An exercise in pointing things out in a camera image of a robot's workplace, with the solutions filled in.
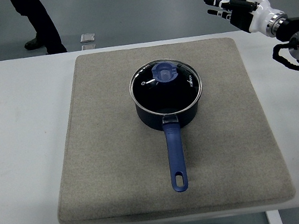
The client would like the dark blue saucepan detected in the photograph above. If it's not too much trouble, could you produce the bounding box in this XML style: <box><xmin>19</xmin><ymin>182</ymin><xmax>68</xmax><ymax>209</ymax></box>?
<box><xmin>134</xmin><ymin>90</ymin><xmax>215</xmax><ymax>198</ymax></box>

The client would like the beige fabric mat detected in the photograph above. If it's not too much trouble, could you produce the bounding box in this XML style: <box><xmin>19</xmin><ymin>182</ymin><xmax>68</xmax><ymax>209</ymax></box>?
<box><xmin>34</xmin><ymin>26</ymin><xmax>298</xmax><ymax>224</ymax></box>

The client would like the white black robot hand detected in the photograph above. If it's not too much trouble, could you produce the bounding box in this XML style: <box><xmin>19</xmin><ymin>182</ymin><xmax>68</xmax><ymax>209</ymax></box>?
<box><xmin>202</xmin><ymin>0</ymin><xmax>286</xmax><ymax>41</ymax></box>

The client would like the white table leg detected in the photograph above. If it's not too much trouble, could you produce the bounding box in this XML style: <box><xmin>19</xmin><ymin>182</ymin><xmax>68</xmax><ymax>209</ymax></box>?
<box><xmin>265</xmin><ymin>209</ymin><xmax>282</xmax><ymax>224</ymax></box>

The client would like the glass pot lid blue knob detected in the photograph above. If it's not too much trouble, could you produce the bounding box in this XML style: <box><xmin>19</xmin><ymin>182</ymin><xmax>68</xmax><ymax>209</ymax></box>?
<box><xmin>126</xmin><ymin>55</ymin><xmax>207</xmax><ymax>120</ymax></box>

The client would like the silver floor socket plate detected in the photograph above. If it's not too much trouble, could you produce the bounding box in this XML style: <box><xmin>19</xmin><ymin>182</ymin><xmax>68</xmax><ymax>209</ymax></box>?
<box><xmin>80</xmin><ymin>43</ymin><xmax>97</xmax><ymax>51</ymax></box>
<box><xmin>79</xmin><ymin>32</ymin><xmax>97</xmax><ymax>44</ymax></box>

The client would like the person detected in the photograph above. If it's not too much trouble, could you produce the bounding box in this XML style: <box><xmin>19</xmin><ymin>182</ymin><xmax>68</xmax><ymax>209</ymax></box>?
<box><xmin>8</xmin><ymin>0</ymin><xmax>68</xmax><ymax>60</ymax></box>

